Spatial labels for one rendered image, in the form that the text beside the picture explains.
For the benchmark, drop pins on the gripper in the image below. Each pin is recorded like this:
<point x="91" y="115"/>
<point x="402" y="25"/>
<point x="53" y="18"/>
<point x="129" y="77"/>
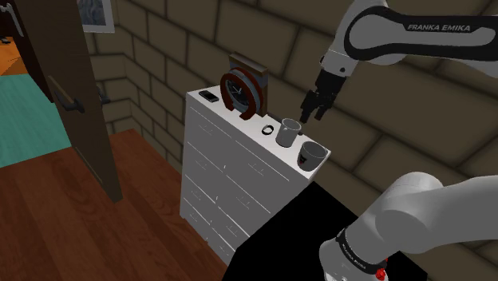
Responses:
<point x="328" y="86"/>

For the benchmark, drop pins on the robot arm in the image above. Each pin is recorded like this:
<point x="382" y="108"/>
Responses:
<point x="393" y="39"/>

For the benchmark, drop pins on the plain white mug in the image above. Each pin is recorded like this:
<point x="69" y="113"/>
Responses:
<point x="287" y="134"/>

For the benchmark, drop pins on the white cup with dark print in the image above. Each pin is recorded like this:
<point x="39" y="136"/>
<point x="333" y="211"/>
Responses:
<point x="309" y="157"/>

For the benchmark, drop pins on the red round clock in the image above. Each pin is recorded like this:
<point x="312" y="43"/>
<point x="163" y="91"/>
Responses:
<point x="238" y="93"/>

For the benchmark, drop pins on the white chest of drawers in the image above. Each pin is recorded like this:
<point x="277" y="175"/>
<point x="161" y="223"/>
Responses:
<point x="233" y="175"/>

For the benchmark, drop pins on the black phone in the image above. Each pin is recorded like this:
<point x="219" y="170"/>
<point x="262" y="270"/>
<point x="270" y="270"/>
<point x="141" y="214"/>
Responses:
<point x="208" y="95"/>

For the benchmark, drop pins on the black robot stand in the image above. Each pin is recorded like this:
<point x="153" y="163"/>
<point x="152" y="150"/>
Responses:
<point x="295" y="233"/>

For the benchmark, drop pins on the dark brown door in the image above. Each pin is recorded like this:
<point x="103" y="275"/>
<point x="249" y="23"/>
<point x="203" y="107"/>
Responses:
<point x="66" y="77"/>

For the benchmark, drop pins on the brown picture frame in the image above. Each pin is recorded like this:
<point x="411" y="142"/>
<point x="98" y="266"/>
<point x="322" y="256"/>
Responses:
<point x="261" y="76"/>

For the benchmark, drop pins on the framed wall picture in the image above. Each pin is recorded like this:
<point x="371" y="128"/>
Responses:
<point x="95" y="15"/>

